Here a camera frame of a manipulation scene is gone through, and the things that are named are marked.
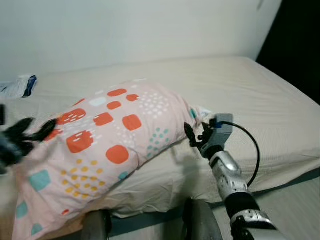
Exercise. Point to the grey robot leg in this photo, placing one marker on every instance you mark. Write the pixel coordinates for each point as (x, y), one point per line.
(200, 222)
(97, 227)

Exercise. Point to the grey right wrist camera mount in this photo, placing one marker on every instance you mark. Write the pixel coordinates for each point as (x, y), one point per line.
(223, 132)

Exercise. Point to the beige mattress bed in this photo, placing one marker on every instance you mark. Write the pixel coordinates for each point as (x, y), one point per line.
(240, 90)

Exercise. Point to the grey robot right leg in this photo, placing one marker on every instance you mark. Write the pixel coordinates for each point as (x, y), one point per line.
(200, 222)

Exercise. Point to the white plastic package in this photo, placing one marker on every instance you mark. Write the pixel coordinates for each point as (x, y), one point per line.
(17, 87)

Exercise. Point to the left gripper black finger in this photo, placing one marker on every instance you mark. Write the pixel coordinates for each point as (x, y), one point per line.
(44, 131)
(19, 129)

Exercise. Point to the grey robot left leg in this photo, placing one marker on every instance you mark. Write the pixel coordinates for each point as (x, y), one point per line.
(97, 227)

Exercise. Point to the pink patterned pillow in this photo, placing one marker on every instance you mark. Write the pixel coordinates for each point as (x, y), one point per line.
(125, 145)

